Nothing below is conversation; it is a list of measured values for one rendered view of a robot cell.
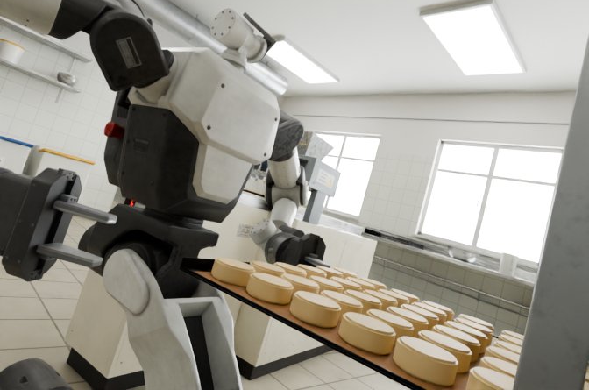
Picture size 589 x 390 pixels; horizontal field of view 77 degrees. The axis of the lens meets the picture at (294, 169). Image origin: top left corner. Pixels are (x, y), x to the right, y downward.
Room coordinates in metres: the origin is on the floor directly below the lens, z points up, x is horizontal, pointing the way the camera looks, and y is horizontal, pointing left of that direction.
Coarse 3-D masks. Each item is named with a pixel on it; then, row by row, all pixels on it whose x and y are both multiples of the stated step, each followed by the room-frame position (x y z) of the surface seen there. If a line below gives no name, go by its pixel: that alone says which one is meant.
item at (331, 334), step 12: (204, 276) 0.43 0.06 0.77; (228, 288) 0.41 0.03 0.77; (240, 288) 0.43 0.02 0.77; (252, 300) 0.39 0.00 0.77; (276, 312) 0.38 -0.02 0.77; (288, 312) 0.39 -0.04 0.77; (300, 324) 0.36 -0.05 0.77; (324, 336) 0.35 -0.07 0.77; (336, 336) 0.36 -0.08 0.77; (348, 348) 0.33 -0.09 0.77; (372, 360) 0.32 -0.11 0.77; (384, 360) 0.33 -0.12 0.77; (396, 372) 0.31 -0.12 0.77; (468, 372) 0.36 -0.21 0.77; (420, 384) 0.30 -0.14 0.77; (456, 384) 0.32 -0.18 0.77
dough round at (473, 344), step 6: (432, 330) 0.43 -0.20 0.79; (438, 330) 0.42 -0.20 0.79; (444, 330) 0.42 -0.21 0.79; (450, 330) 0.43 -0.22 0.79; (456, 330) 0.44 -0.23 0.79; (450, 336) 0.41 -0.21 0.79; (456, 336) 0.41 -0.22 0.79; (462, 336) 0.42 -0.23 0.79; (468, 336) 0.43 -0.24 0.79; (462, 342) 0.40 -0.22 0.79; (468, 342) 0.40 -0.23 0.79; (474, 342) 0.41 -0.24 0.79; (474, 348) 0.40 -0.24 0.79; (474, 354) 0.41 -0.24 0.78; (474, 360) 0.41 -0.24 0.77
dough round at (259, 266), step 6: (252, 264) 0.50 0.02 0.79; (258, 264) 0.50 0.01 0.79; (264, 264) 0.51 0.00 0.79; (270, 264) 0.53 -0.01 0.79; (258, 270) 0.49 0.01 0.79; (264, 270) 0.48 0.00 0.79; (270, 270) 0.49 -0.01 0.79; (276, 270) 0.49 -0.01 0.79; (282, 270) 0.51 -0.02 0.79; (276, 276) 0.49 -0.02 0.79
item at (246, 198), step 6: (246, 192) 1.87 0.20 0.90; (240, 198) 1.85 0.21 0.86; (246, 198) 1.88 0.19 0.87; (252, 198) 1.92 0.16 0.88; (258, 198) 1.96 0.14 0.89; (264, 198) 2.00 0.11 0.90; (246, 204) 1.90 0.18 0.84; (252, 204) 1.94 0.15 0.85; (258, 204) 1.97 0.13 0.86; (264, 204) 2.01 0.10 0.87; (270, 210) 2.07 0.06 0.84
